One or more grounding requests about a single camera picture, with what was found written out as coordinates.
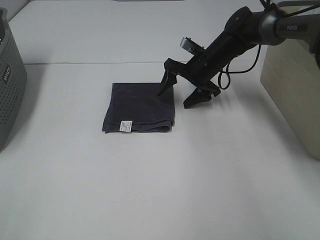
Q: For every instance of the grey perforated plastic basket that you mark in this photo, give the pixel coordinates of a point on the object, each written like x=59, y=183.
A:
x=13, y=78

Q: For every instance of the white towel care label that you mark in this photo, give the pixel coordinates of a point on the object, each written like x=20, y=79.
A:
x=126, y=126

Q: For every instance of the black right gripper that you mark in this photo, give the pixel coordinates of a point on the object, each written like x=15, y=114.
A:
x=201, y=68

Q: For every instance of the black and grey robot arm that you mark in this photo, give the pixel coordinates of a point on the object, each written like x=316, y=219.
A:
x=243, y=31

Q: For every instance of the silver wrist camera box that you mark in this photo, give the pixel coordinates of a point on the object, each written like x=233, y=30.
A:
x=190, y=46

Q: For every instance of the dark grey towel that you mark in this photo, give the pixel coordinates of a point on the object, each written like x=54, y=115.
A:
x=140, y=104

